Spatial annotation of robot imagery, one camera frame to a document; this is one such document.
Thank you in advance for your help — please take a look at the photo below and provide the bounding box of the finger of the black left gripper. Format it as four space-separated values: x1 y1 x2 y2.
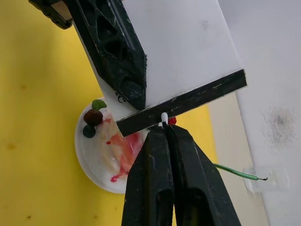
67 0 148 111
28 0 74 30

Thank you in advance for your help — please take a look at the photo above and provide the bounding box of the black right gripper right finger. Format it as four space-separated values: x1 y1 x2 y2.
168 125 242 226

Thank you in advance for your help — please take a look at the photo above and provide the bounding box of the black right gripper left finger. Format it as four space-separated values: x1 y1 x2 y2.
121 126 175 226

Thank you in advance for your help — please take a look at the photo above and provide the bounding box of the white matchbox with black striker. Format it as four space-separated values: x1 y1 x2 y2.
75 0 247 137

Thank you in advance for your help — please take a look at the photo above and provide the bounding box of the white cake with fruit decorations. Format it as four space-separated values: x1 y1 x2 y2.
74 98 178 195

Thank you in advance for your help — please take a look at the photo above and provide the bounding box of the green candle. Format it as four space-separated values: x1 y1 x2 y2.
213 163 269 182

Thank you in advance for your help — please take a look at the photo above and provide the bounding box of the yellow mat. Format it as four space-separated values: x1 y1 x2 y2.
0 0 219 226

